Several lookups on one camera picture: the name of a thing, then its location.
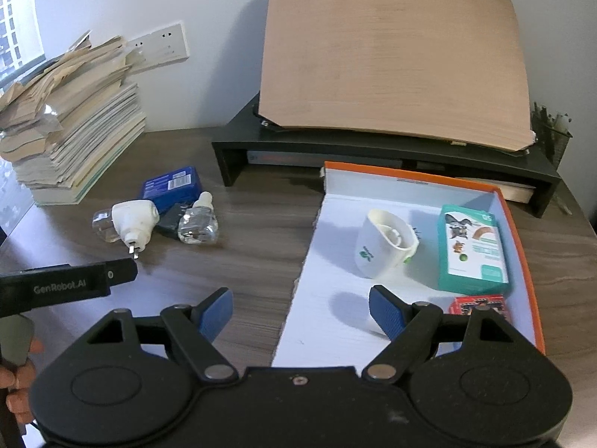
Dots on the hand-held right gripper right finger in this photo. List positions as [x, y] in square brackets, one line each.
[385, 310]

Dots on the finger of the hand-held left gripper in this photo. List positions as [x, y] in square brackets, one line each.
[122, 271]

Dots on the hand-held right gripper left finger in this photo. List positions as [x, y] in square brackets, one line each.
[217, 312]

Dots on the white plug-in device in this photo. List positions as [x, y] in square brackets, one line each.
[135, 221]

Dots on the orange-rimmed white box tray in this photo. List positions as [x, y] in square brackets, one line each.
[336, 261]

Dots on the red card box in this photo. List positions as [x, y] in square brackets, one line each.
[480, 308]

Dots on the person's left hand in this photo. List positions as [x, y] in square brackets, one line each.
[14, 382]

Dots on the white cup with green leaf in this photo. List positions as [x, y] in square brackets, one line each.
[378, 252]

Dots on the small black packet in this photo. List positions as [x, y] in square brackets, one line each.
[170, 224]

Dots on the clear liquid refill bottle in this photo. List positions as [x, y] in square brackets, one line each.
[198, 226]

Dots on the blue box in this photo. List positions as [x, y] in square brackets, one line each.
[170, 186]

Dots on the teal cardboard box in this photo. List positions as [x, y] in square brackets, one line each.
[471, 252]

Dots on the stack of papers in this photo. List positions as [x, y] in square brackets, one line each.
[74, 130]

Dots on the black monitor riser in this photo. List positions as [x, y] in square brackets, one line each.
[238, 142]

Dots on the beige book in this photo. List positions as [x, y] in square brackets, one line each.
[508, 191]

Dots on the dark pen holder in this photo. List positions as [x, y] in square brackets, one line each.
[552, 140]

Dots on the wooden board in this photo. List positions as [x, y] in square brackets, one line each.
[396, 56]

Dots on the window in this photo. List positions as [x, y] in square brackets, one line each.
[18, 32]

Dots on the white wall socket plate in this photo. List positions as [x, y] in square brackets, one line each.
[161, 46]

